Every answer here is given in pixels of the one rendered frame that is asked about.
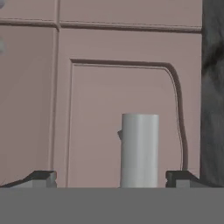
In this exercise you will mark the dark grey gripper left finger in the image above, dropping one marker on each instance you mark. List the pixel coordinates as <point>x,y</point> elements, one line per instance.
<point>40,177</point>

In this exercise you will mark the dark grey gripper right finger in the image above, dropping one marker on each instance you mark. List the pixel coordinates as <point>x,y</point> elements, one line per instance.
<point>180,177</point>

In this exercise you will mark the pink drawer front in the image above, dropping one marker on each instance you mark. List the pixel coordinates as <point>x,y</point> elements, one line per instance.
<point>26,8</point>
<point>128,10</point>

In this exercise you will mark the pink plain cupboard door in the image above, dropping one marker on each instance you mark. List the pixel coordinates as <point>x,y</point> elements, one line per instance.
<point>23,102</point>

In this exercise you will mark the pink panelled cupboard door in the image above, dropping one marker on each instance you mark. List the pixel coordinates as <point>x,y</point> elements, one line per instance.
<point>122,87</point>

